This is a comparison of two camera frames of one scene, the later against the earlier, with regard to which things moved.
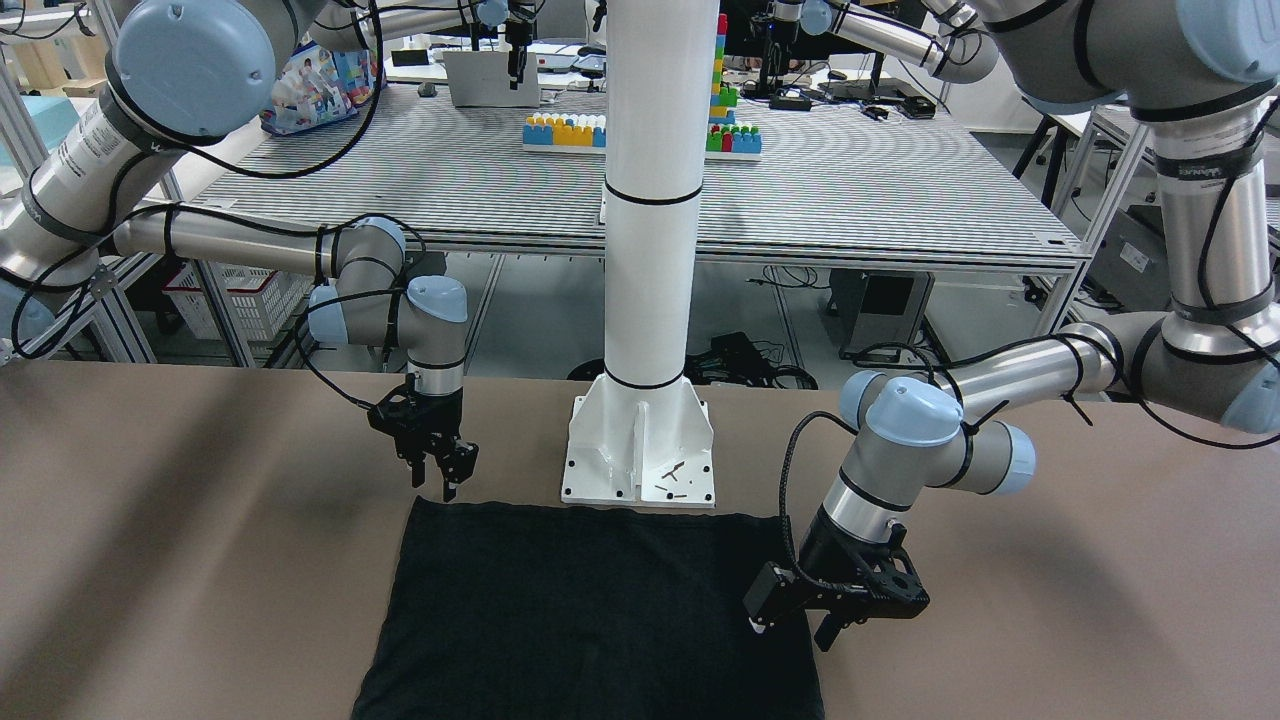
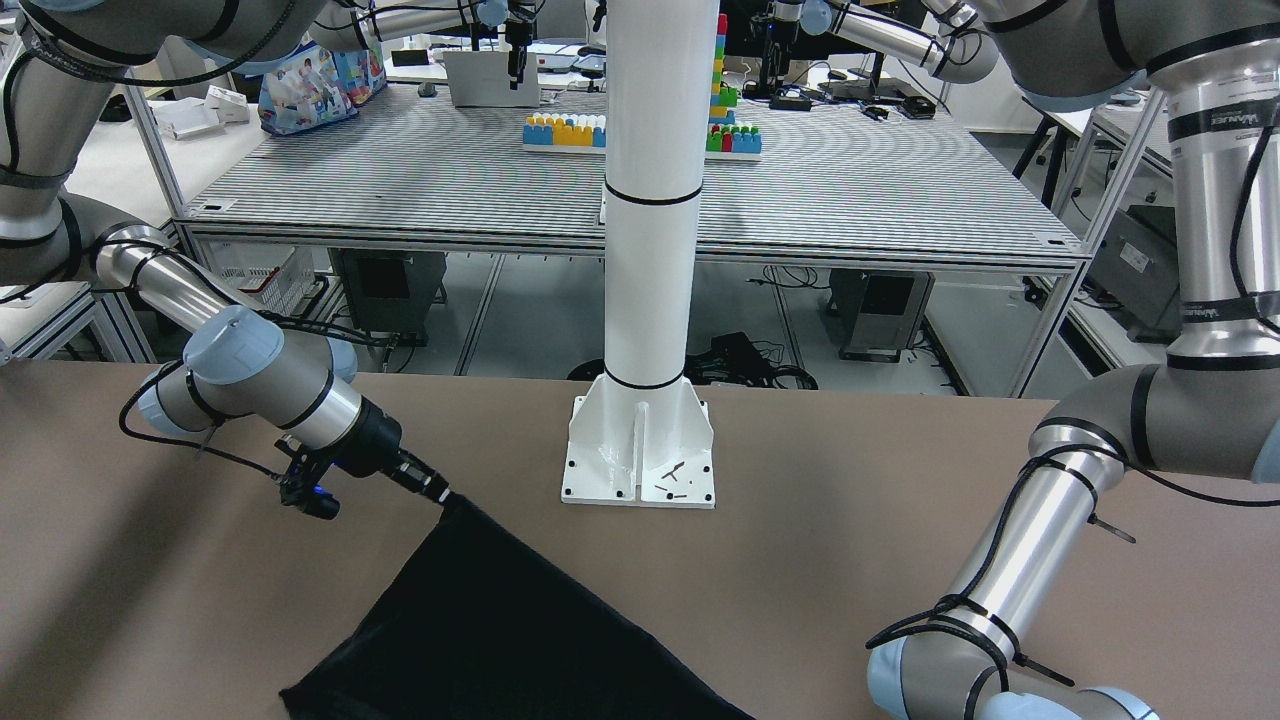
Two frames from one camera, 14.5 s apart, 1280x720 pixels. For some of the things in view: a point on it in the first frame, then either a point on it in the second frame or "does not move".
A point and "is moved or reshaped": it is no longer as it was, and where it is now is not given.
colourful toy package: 316,85 does not move
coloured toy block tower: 726,140 does not move
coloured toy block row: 565,131 does not move
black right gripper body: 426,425 -> 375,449
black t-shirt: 537,612 is moved or reshaped
